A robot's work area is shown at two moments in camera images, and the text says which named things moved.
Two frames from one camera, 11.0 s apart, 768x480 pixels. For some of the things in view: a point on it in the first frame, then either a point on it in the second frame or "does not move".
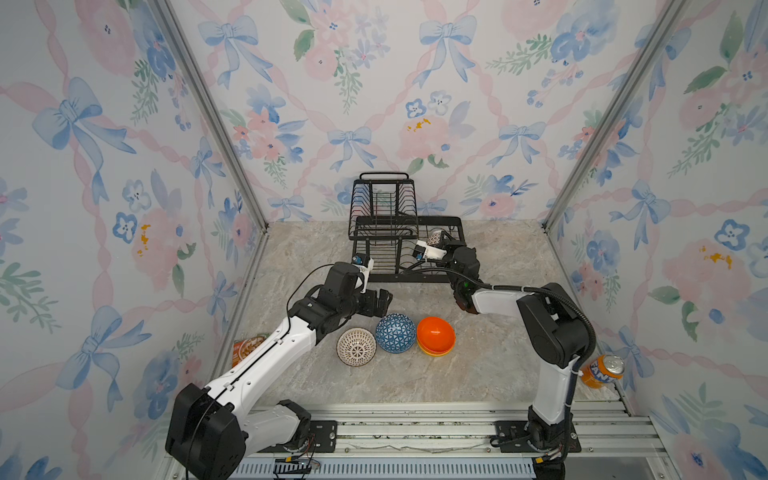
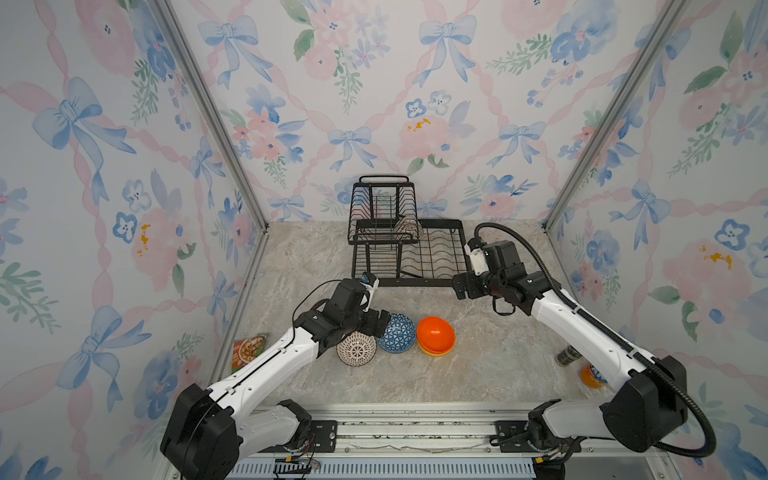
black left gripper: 370,308 to 371,327
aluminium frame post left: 186,51 does not move
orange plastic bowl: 435,335 does not move
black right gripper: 451,247 to 468,279
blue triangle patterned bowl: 396,333 does not move
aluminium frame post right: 665,25 does not move
